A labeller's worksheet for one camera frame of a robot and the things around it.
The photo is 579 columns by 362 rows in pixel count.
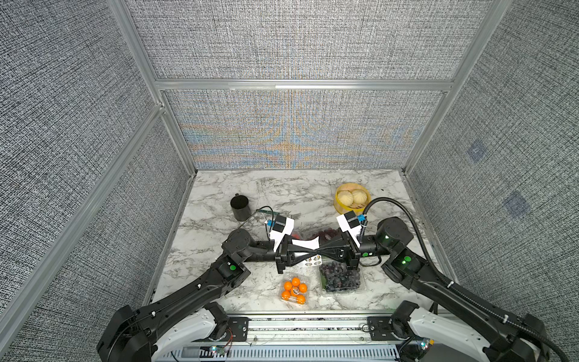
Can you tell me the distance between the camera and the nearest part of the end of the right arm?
55 centimetres

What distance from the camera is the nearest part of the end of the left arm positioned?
552mm

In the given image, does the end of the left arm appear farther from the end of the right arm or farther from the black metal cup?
the black metal cup

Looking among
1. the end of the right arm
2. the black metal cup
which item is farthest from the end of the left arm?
the black metal cup

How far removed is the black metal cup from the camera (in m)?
0.97
